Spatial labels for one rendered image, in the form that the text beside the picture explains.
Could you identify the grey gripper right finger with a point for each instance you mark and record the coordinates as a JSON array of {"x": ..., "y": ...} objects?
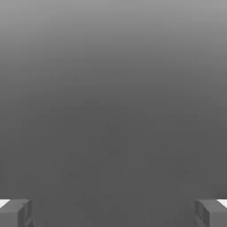
[{"x": 212, "y": 212}]

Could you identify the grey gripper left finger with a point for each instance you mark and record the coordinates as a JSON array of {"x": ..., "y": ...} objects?
[{"x": 14, "y": 212}]

